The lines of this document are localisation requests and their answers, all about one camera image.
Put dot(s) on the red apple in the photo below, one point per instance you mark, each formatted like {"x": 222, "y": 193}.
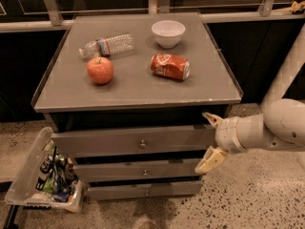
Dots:
{"x": 100, "y": 70}

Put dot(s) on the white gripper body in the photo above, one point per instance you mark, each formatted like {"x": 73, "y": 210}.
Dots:
{"x": 226, "y": 135}

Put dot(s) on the snack packages in bin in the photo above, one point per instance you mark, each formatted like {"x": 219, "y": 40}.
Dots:
{"x": 60, "y": 180}

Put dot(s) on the grey middle drawer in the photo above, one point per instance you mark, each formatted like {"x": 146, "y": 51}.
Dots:
{"x": 137, "y": 170}

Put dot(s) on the grey top drawer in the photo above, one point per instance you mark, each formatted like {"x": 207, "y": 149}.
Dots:
{"x": 134, "y": 141}

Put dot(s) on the crumpled tan object on rail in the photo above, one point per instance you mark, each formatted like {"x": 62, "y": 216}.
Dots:
{"x": 297, "y": 7}

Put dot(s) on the metal railing frame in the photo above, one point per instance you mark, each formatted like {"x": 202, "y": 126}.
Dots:
{"x": 51, "y": 15}

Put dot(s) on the grey bottom drawer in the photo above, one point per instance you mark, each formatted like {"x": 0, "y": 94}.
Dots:
{"x": 153, "y": 190}

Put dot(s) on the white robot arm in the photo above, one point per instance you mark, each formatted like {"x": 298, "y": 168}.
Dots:
{"x": 279, "y": 127}

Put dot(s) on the clear plastic water bottle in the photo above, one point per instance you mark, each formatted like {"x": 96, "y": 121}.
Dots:
{"x": 107, "y": 46}

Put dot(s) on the white bowl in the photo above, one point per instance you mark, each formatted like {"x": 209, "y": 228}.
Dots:
{"x": 168, "y": 33}

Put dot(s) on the grey drawer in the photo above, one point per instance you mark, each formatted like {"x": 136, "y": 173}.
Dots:
{"x": 153, "y": 190}
{"x": 137, "y": 170}
{"x": 134, "y": 141}

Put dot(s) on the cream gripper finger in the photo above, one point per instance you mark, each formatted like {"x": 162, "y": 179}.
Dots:
{"x": 213, "y": 119}
{"x": 211, "y": 159}

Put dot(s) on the grey drawer cabinet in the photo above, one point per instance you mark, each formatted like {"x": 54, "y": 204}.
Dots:
{"x": 135, "y": 97}

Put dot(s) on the red soda can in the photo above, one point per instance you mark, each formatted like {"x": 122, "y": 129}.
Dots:
{"x": 171, "y": 66}

